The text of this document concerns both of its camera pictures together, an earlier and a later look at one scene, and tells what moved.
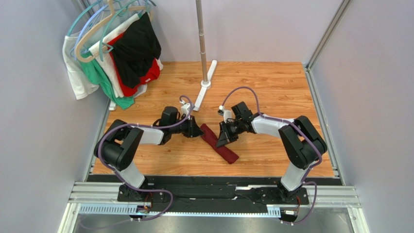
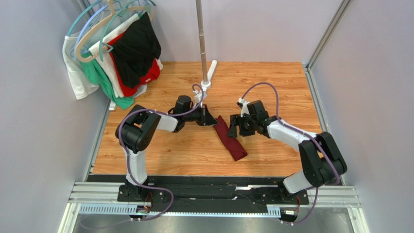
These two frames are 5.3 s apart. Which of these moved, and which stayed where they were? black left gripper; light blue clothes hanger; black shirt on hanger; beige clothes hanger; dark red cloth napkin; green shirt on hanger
Moved: dark red cloth napkin; black left gripper
Stayed: light blue clothes hanger; black shirt on hanger; green shirt on hanger; beige clothes hanger
